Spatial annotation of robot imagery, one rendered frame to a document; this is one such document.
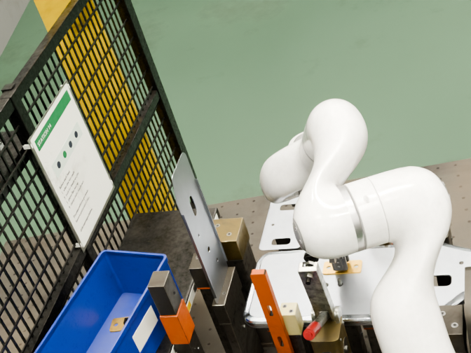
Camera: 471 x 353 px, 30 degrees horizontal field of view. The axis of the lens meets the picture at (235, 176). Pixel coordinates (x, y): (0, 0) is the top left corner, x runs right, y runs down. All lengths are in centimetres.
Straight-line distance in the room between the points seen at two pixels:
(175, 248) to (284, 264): 27
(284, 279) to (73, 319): 46
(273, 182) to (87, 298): 50
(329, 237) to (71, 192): 83
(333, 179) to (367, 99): 297
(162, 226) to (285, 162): 61
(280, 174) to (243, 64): 323
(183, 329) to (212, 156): 243
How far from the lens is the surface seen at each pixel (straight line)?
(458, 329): 158
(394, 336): 128
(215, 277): 191
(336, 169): 129
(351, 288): 186
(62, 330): 183
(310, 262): 162
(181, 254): 203
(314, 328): 161
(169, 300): 173
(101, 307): 193
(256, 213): 260
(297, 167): 158
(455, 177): 256
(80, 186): 196
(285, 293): 189
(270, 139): 414
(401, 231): 127
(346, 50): 468
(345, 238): 125
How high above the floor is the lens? 230
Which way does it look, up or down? 35 degrees down
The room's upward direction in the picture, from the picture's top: 19 degrees counter-clockwise
